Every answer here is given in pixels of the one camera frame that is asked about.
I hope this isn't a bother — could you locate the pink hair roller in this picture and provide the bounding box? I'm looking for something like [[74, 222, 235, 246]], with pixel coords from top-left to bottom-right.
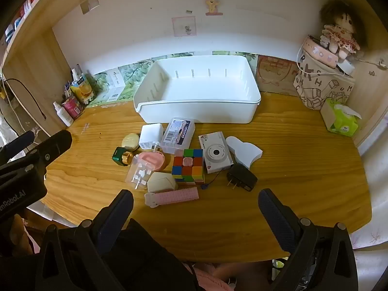
[[144, 186, 201, 209]]

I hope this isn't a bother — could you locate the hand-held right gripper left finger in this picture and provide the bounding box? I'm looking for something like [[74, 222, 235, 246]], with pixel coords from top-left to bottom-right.
[[36, 189, 134, 291]]

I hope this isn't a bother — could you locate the pink can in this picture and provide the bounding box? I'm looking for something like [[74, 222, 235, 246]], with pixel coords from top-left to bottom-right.
[[61, 95, 85, 119]]

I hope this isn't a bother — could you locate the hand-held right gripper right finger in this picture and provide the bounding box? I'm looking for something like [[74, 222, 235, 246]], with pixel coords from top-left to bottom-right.
[[258, 188, 358, 291]]

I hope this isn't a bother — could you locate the green tissue pack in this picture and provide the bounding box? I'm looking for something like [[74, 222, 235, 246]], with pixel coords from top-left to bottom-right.
[[320, 98, 363, 137]]

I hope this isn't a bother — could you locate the clear travel plug adapter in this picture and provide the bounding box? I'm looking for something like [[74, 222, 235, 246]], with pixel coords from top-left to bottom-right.
[[125, 154, 154, 190]]

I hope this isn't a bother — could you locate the white cable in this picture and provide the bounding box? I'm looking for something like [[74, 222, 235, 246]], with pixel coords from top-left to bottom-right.
[[296, 41, 356, 77]]

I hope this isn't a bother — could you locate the white plastic storage bin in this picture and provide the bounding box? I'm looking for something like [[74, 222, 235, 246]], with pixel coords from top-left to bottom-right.
[[133, 55, 262, 124]]

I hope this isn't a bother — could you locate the leaf-printed paper strip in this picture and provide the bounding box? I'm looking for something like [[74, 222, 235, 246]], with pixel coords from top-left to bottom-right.
[[86, 51, 258, 106]]

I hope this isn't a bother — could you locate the cream small box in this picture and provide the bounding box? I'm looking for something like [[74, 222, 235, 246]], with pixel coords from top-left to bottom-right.
[[146, 171, 178, 193]]

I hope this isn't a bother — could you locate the yellow juice carton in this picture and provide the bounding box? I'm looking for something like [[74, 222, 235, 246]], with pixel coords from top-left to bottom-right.
[[70, 77, 94, 105]]

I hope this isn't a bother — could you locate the rag doll with brown hair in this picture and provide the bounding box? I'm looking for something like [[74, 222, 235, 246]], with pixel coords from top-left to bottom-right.
[[320, 0, 363, 59]]

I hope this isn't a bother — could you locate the white plastic bottle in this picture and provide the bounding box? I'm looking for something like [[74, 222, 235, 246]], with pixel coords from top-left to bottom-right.
[[53, 101, 74, 127]]

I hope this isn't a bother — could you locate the wooden shelf unit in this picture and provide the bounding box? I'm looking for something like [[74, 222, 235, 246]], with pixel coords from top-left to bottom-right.
[[0, 0, 104, 137]]

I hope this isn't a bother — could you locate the white charger block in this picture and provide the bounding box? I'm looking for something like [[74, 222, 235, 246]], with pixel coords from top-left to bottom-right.
[[139, 123, 166, 151]]

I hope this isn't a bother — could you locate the pink round tin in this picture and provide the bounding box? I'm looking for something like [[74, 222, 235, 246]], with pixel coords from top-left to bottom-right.
[[304, 35, 339, 69]]

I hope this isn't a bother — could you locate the brown cardboard sheet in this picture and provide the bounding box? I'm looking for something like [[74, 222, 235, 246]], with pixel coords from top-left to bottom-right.
[[256, 55, 300, 96]]

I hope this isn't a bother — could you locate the dark clothing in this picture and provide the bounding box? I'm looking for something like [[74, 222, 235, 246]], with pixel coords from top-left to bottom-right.
[[118, 218, 197, 291]]

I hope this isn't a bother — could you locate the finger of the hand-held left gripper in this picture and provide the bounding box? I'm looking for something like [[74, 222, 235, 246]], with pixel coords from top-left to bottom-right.
[[0, 129, 73, 174], [0, 130, 36, 163]]

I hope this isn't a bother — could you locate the yellow figure wall sticker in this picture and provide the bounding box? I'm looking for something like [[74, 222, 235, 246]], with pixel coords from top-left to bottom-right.
[[205, 0, 223, 16]]

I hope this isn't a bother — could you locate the pink clothing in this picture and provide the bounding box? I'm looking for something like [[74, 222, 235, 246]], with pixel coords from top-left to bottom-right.
[[191, 264, 234, 291]]

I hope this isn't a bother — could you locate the white toy camera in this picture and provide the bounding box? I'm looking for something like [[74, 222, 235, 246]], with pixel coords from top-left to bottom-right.
[[198, 131, 234, 190]]

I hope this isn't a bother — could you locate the clear plastic box with label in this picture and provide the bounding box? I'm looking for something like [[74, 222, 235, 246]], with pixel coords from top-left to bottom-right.
[[160, 117, 195, 155]]

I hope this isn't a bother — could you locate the pale green round compact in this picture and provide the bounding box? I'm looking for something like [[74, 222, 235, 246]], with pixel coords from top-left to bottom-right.
[[122, 133, 140, 152]]

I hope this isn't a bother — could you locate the colourful puzzle cube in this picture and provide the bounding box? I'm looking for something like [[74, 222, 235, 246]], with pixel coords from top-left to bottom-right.
[[171, 148, 205, 185]]

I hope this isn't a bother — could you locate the black power adapter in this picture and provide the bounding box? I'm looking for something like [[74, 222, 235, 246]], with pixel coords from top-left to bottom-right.
[[226, 163, 258, 192]]

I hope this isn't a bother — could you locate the white heart-shaped box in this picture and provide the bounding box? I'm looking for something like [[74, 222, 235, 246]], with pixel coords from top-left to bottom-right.
[[226, 136, 263, 170]]

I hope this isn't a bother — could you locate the black cable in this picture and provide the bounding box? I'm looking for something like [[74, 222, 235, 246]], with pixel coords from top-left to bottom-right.
[[3, 78, 47, 120]]

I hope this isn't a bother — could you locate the pink round case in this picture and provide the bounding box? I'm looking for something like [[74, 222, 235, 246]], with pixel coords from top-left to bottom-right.
[[133, 151, 166, 172]]

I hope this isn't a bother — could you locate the white carton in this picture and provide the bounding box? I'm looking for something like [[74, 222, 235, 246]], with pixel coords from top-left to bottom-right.
[[101, 68, 126, 102]]

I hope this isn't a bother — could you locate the printed fabric bag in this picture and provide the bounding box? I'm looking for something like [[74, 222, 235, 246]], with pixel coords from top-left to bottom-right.
[[292, 44, 356, 111]]

